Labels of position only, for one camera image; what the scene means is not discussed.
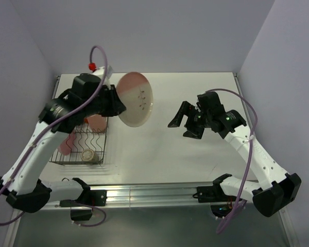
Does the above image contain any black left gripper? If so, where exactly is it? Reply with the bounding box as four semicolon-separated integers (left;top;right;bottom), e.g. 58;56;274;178
81;84;125;118

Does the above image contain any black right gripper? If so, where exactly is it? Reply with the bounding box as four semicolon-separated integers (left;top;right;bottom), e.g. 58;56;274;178
168;100;212;139

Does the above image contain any pink and cream ceramic plate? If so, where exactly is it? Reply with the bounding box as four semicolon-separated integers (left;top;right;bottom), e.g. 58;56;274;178
116;72;153;128

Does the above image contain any pink plastic cup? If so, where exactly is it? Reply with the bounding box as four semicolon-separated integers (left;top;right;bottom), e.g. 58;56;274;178
87;115;107;132

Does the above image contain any small speckled ceramic cup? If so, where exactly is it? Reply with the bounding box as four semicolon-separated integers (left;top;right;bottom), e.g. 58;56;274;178
80;149;99;163

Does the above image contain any pink plastic plate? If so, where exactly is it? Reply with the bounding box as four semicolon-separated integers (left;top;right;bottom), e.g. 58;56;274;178
58;132;75;156

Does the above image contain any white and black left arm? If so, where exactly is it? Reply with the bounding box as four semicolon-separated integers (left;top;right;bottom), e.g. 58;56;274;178
0;74;126;213

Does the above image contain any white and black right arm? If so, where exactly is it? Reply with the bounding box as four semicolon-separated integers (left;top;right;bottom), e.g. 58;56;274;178
168;90;301;217

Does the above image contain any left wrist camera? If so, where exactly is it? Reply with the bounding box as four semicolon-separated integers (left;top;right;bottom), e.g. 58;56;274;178
89;61;114;87

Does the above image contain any black wire dish rack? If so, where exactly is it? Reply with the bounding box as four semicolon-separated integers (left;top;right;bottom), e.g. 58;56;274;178
49;117;109;165

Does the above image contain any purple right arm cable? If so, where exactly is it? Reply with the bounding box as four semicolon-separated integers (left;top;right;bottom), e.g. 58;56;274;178
204;89;259;235

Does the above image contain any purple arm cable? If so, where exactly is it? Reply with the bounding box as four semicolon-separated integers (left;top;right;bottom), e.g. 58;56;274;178
204;89;259;235
0;45;109;227

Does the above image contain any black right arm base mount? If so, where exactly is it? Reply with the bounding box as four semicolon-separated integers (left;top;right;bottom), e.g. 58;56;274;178
192;186;235;218

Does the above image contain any aluminium table edge rail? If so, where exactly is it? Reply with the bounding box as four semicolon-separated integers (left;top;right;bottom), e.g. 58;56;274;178
14;180;285;209

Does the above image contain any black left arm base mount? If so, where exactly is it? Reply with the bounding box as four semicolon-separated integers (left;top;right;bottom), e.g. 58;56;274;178
59;178;107;227

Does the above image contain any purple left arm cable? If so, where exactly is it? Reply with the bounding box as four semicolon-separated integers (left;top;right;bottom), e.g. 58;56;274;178
0;45;109;227

